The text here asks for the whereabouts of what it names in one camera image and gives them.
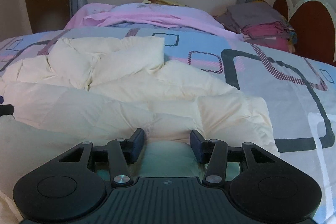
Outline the yellow patterned pillow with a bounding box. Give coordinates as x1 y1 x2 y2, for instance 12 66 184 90
143 0 187 7

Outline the red heart headboard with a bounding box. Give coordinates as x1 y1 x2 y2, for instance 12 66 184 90
273 0 335 66

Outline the pink blanket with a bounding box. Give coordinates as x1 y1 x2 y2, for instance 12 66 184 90
65 3 244 41

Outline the patterned bed sheet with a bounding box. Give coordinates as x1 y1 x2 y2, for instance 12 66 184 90
1 26 335 223

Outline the cream white puffy jacket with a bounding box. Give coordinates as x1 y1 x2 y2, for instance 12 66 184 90
1 37 278 223

